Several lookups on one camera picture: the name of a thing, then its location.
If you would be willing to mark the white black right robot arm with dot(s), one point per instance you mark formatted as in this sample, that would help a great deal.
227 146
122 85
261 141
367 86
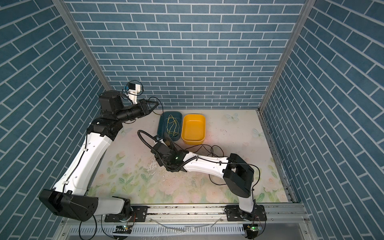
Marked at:
237 174

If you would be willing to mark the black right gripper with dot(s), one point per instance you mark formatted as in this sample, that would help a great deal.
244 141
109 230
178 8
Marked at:
158 161

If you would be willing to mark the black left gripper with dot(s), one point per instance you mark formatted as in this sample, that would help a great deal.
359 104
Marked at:
141 104

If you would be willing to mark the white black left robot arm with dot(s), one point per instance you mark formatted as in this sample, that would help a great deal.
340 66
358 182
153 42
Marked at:
67 198

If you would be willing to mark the aluminium corner post left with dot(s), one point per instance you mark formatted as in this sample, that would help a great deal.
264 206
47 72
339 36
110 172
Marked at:
81 41

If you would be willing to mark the yellow plastic bin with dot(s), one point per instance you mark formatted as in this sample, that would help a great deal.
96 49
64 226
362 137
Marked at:
194 129

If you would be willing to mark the aluminium front rail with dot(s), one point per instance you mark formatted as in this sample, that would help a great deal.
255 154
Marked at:
286 221

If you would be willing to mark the dark teal plastic bin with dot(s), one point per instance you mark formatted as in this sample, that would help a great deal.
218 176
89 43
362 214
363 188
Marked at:
170 125

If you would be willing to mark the aluminium corner post right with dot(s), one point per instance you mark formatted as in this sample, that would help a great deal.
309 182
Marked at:
287 51

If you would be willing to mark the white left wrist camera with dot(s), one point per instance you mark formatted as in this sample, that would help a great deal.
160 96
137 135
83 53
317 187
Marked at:
132 90

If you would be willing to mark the aluminium corner post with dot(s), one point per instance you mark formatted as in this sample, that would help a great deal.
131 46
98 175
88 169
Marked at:
81 41
287 51

